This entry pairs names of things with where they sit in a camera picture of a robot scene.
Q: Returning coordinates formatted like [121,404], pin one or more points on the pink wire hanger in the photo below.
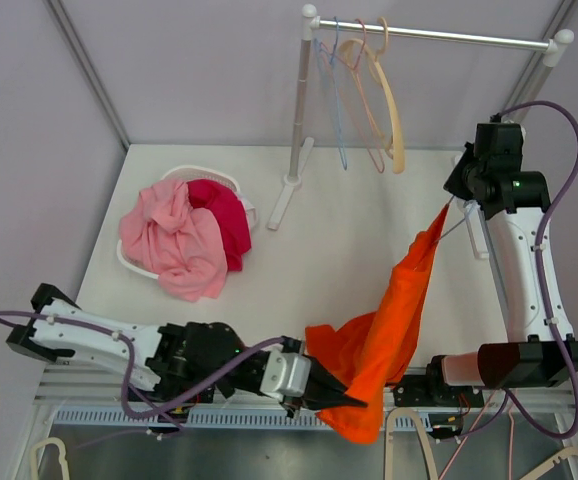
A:
[369,105]

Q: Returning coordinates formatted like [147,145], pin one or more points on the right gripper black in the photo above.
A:
[454,184]

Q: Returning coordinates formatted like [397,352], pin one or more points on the orange t shirt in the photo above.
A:
[374,350]

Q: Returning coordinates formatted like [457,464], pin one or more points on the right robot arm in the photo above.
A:
[541,349]

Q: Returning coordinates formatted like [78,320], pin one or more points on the crimson red t shirt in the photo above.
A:
[230,215]

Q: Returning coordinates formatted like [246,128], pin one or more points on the aluminium mounting rail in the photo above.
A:
[85,395]

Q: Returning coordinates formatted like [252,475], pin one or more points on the beige wooden hanger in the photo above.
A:
[393,143]

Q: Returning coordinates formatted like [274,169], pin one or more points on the beige hanger bottom right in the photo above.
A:
[567,455]

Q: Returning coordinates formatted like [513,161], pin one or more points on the beige hanger on floor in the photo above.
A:
[407,450]

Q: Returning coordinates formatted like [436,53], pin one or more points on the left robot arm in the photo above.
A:
[165,367]

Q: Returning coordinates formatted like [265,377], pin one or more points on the light blue wire hanger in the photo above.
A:
[326,62]

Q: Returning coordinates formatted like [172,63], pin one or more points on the white perforated plastic basket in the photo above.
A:
[185,173]

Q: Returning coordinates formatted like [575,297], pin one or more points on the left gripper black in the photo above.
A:
[318,392]

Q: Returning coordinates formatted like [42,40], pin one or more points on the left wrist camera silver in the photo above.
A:
[284,371]

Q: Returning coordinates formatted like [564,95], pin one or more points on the white t shirt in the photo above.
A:
[250,212]

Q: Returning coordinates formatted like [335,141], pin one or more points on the pink t shirt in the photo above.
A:
[181,244]

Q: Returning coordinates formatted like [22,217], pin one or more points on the metal clothes rack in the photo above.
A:
[546,54]

